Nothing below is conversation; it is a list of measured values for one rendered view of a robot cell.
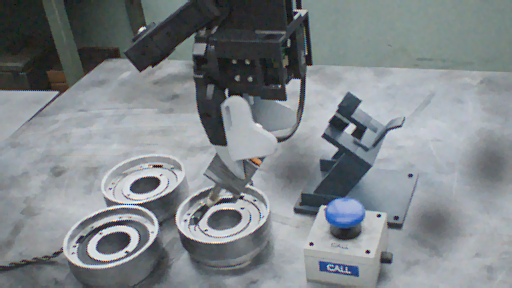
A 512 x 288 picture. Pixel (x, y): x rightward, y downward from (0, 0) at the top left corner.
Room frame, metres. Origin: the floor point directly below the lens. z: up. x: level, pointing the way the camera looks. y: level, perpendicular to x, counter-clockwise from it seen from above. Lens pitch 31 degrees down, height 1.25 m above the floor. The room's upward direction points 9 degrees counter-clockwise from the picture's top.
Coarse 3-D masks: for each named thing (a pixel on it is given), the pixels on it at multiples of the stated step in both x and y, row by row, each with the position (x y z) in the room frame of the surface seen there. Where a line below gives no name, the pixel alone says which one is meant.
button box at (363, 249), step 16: (320, 208) 0.52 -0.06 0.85; (320, 224) 0.49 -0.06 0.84; (368, 224) 0.48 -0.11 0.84; (384, 224) 0.48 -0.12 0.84; (320, 240) 0.47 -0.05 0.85; (336, 240) 0.46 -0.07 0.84; (352, 240) 0.46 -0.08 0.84; (368, 240) 0.46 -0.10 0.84; (384, 240) 0.48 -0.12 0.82; (304, 256) 0.46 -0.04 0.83; (320, 256) 0.45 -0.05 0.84; (336, 256) 0.45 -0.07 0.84; (352, 256) 0.44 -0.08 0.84; (368, 256) 0.43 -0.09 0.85; (384, 256) 0.46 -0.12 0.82; (320, 272) 0.45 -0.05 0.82; (336, 272) 0.45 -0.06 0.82; (352, 272) 0.44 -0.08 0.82; (368, 272) 0.43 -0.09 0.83
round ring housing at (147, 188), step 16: (128, 160) 0.68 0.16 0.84; (144, 160) 0.69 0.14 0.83; (160, 160) 0.68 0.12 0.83; (176, 160) 0.67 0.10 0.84; (112, 176) 0.66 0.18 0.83; (144, 176) 0.66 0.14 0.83; (160, 176) 0.65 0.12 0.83; (176, 176) 0.65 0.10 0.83; (112, 192) 0.63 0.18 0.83; (128, 192) 0.63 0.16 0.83; (144, 192) 0.66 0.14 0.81; (160, 192) 0.62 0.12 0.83; (176, 192) 0.61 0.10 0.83; (160, 208) 0.59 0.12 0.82; (176, 208) 0.61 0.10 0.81
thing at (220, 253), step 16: (208, 192) 0.59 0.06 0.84; (256, 192) 0.57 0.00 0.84; (192, 208) 0.57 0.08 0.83; (224, 208) 0.57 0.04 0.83; (240, 208) 0.56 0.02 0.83; (256, 208) 0.56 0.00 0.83; (208, 224) 0.55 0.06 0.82; (224, 224) 0.57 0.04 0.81; (240, 224) 0.53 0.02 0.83; (272, 224) 0.54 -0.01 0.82; (192, 240) 0.51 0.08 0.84; (208, 240) 0.50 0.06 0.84; (224, 240) 0.49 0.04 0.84; (240, 240) 0.50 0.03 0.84; (256, 240) 0.50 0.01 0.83; (208, 256) 0.50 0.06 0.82; (224, 256) 0.49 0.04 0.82; (240, 256) 0.49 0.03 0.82
